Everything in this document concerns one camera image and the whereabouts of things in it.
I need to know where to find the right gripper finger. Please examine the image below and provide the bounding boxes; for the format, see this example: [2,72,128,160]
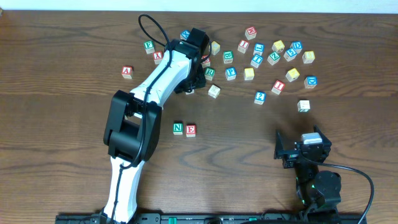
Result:
[313,125,332,151]
[274,130,284,159]

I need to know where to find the green N block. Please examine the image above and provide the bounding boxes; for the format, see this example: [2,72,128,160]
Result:
[173,123,183,135]

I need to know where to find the red E block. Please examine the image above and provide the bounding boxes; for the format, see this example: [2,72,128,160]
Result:
[185,124,197,137]

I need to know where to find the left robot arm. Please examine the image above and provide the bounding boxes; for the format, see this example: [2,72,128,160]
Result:
[100,28,210,223]

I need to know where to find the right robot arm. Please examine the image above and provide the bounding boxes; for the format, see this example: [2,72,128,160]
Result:
[274,126,341,222]

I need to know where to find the blue X block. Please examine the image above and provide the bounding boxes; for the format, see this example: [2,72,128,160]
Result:
[180,30,190,40]

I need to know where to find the red U block upper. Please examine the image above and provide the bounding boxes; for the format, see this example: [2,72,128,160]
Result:
[201,55,211,68]

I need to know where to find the red u block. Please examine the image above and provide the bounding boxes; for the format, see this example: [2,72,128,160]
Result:
[201,55,211,68]
[185,90,195,95]

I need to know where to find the yellow block top centre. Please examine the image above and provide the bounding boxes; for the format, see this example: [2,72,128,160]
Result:
[209,41,221,55]

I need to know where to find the green R block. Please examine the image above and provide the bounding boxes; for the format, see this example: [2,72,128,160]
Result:
[204,67,215,81]

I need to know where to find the green B block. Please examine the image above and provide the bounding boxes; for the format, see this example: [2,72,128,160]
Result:
[223,50,234,63]

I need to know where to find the blue P block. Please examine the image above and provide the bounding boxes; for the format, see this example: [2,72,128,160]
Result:
[225,67,237,81]

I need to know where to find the plain L block green 7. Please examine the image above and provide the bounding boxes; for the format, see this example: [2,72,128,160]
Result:
[297,100,310,113]

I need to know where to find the red U block lower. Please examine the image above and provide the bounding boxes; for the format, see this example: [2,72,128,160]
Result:
[185,90,195,95]

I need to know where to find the green F block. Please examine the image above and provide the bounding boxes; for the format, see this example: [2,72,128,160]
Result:
[144,40,155,54]

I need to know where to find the plain K block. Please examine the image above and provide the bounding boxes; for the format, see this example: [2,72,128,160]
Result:
[208,85,221,98]

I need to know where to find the red I block upper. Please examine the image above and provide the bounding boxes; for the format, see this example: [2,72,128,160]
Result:
[238,40,249,54]

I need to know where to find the red i block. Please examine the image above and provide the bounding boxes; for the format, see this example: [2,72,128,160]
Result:
[238,40,249,54]
[271,80,285,95]

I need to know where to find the blue 2 block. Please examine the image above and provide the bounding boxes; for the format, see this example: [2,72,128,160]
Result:
[254,91,266,105]

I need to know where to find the red H block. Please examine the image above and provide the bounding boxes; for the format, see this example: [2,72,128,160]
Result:
[245,26,257,40]

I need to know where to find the yellow S block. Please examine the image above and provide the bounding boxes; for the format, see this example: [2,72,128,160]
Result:
[244,68,255,81]

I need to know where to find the red I block lower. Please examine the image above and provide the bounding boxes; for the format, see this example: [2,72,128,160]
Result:
[271,80,285,95]

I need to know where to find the blue T block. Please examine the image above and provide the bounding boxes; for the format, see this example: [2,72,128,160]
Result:
[251,54,264,68]

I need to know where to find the blue L block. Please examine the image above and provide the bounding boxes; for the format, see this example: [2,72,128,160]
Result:
[253,43,265,56]

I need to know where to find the blue D block lower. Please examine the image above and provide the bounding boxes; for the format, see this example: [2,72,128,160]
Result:
[304,76,318,89]

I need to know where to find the blue d block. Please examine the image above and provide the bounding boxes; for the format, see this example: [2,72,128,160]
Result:
[304,76,318,89]
[290,41,303,54]

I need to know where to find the red A block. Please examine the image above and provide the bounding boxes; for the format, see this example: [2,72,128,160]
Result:
[121,66,134,79]

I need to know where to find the yellow K block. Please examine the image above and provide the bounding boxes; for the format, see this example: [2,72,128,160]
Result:
[285,68,300,82]

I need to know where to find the green Z block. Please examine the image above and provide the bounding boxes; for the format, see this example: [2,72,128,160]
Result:
[267,52,280,65]

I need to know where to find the yellow block top right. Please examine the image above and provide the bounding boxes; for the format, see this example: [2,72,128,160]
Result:
[272,40,285,54]

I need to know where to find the yellow B block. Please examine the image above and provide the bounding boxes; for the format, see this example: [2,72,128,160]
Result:
[302,51,315,64]

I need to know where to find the blue 5 block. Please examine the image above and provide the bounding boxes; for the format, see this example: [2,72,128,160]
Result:
[284,48,297,62]

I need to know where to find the blue D block upper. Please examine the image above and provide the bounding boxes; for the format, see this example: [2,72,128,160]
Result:
[290,41,303,54]

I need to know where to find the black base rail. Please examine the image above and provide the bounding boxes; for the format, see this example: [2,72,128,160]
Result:
[55,212,368,224]

